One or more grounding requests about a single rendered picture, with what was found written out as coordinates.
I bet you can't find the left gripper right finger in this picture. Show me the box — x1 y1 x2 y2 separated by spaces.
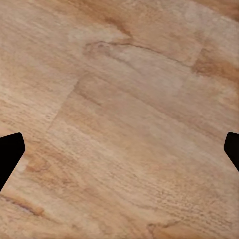
224 132 239 172

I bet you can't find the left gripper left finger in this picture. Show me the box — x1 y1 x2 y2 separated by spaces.
0 132 25 191

